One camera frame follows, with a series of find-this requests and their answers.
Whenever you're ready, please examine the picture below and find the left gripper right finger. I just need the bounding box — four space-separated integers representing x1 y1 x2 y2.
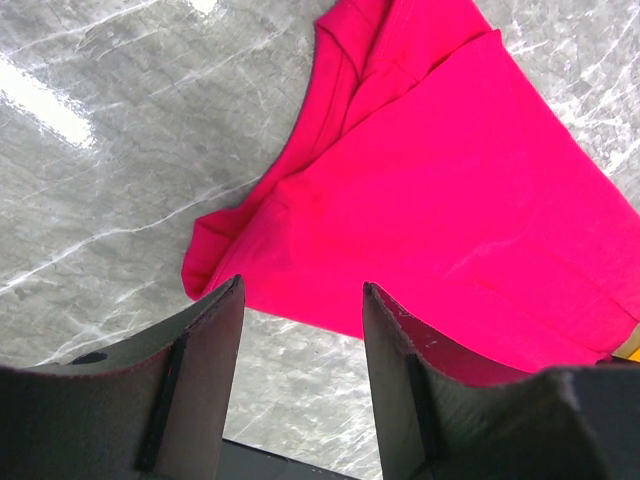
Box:
363 284 639 479

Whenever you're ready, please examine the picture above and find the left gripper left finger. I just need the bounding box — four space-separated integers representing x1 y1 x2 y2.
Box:
1 277 245 479

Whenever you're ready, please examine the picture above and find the pink t shirt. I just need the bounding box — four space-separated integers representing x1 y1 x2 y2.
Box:
182 1 639 372

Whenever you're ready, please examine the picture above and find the yellow plastic tray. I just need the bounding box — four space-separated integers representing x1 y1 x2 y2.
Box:
613 324 640 362

